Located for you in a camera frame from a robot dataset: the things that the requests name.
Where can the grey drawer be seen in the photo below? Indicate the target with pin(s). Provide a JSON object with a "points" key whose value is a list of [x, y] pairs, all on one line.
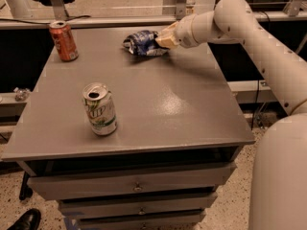
{"points": [[141, 222], [137, 206], [114, 183]]}

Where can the green white 7up can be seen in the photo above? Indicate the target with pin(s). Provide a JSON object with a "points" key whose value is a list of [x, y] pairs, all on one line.
{"points": [[99, 108]]}

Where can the white pipe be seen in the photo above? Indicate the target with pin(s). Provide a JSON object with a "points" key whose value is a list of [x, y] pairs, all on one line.
{"points": [[20, 9]]}

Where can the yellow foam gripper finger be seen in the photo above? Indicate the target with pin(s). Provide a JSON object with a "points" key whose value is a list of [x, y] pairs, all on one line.
{"points": [[167, 38]]}

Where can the top grey drawer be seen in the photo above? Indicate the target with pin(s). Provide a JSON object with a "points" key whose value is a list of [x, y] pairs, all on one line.
{"points": [[114, 183]]}

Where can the blue chip bag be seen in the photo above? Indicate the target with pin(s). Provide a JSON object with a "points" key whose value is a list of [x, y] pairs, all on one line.
{"points": [[143, 43]]}

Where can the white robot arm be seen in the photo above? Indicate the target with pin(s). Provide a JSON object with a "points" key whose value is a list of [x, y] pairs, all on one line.
{"points": [[278, 198]]}

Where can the orange soda can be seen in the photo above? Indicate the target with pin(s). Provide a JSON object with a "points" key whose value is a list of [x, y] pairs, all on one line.
{"points": [[64, 40]]}

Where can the grey drawer cabinet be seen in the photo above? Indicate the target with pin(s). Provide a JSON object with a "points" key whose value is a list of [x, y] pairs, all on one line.
{"points": [[173, 110]]}

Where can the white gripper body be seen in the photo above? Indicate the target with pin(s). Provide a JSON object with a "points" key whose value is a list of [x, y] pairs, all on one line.
{"points": [[184, 33]]}

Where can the crumpled foil wrapper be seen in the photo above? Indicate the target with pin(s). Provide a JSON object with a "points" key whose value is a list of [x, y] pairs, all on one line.
{"points": [[21, 94]]}

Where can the middle grey drawer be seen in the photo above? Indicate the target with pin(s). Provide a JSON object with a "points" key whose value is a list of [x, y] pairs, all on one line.
{"points": [[137, 206]]}

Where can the black leather shoe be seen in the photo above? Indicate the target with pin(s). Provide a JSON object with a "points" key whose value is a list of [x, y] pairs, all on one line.
{"points": [[28, 221]]}

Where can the grey metal rail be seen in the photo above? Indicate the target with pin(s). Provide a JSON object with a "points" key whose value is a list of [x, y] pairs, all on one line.
{"points": [[133, 21]]}

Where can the bottom grey drawer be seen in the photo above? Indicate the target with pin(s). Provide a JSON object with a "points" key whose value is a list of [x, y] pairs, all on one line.
{"points": [[141, 222]]}

